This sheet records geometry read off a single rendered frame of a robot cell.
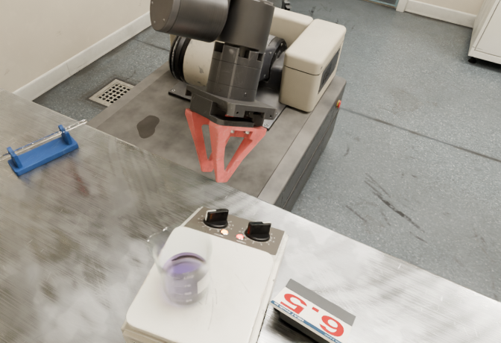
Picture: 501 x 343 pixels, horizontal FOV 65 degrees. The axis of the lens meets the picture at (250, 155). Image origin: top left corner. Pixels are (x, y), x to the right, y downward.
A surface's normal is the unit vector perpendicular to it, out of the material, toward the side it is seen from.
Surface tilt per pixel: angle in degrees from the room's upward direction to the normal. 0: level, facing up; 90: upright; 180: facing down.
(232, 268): 0
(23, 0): 90
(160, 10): 67
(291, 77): 90
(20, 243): 0
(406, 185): 0
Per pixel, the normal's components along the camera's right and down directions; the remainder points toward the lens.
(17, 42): 0.89, 0.36
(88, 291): 0.06, -0.71
